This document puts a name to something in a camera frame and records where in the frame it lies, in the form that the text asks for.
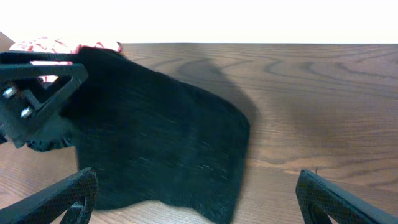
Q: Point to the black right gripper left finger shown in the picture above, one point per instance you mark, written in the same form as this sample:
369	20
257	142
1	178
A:
73	198

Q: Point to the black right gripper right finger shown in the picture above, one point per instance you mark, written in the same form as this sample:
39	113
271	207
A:
321	202

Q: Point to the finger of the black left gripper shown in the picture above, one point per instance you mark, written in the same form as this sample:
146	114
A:
34	88

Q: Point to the black knit skirt with buttons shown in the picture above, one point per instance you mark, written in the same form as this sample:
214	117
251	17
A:
151	137

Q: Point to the pink t-shirt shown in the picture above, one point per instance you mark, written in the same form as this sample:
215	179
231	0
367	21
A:
62	46

